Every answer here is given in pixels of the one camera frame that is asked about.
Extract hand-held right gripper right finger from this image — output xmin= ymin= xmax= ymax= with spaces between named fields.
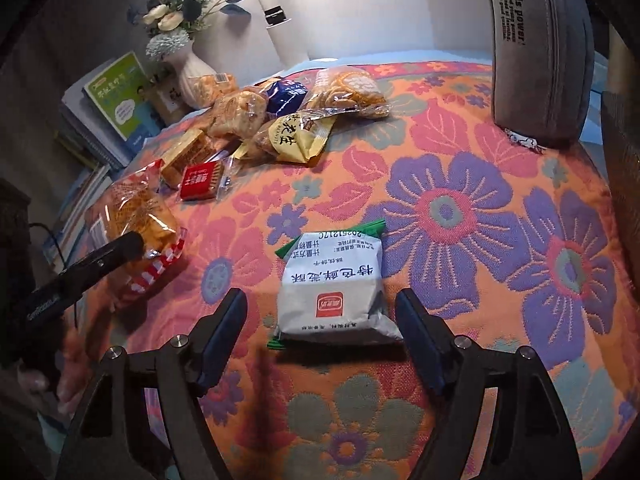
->
xmin=395 ymin=287 xmax=583 ymax=480

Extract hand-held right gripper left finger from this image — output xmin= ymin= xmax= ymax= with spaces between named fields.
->
xmin=54 ymin=287 xmax=249 ymax=480

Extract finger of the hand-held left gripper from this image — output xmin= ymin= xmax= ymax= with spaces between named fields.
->
xmin=59 ymin=231 xmax=146 ymax=292

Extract red striped bread packet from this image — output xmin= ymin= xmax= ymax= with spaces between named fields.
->
xmin=84 ymin=159 xmax=188 ymax=306

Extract white green-edged snack packet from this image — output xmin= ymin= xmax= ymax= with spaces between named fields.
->
xmin=267 ymin=218 xmax=405 ymax=351

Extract orange striped snack packet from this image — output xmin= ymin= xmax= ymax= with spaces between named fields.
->
xmin=160 ymin=128 xmax=218 ymax=189

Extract clear snack packet red print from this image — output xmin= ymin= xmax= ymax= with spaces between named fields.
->
xmin=234 ymin=110 xmax=335 ymax=168

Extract person's left hand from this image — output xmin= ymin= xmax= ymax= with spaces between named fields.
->
xmin=17 ymin=332 xmax=101 ymax=417

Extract small red snack packet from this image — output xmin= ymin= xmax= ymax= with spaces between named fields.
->
xmin=179 ymin=161 xmax=224 ymax=202

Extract stack of books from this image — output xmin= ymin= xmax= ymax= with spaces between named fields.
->
xmin=42 ymin=85 xmax=131 ymax=266

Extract floral tablecloth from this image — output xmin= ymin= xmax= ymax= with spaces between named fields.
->
xmin=75 ymin=60 xmax=640 ymax=480

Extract green cover book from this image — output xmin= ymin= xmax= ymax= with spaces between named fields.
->
xmin=82 ymin=51 xmax=168 ymax=142

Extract brown book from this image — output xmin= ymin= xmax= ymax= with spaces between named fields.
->
xmin=150 ymin=72 xmax=188 ymax=116

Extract clear golden biscuit packet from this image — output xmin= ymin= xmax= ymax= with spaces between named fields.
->
xmin=206 ymin=86 xmax=268 ymax=141

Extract clear packet by vase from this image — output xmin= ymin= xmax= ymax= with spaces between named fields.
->
xmin=192 ymin=73 xmax=238 ymax=108

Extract white ribbed vase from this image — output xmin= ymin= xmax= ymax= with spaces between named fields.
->
xmin=165 ymin=40 xmax=216 ymax=110

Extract blue snack packet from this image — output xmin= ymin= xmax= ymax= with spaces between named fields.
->
xmin=262 ymin=76 xmax=308 ymax=115

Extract blue and white flowers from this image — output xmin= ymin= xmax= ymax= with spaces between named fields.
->
xmin=122 ymin=0 xmax=253 ymax=58

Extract round cracker packet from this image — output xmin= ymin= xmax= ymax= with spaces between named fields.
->
xmin=300 ymin=66 xmax=392 ymax=121

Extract grey pencil case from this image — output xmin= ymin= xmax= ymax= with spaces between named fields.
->
xmin=480 ymin=0 xmax=596 ymax=148

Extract black cable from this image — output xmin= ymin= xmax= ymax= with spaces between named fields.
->
xmin=27 ymin=222 xmax=78 ymax=331

